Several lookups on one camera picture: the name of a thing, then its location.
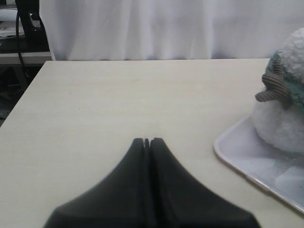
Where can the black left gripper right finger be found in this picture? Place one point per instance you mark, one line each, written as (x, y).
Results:
(181, 201)

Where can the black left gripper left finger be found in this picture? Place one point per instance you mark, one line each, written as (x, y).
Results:
(122, 199)

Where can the white plush snowman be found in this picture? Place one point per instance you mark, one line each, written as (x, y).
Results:
(276, 119)

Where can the white plastic tray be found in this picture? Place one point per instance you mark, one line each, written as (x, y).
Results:
(277, 172)

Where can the white backdrop curtain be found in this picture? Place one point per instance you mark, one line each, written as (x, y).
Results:
(168, 29)

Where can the dark equipment beside table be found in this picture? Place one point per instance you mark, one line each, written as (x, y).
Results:
(23, 50)

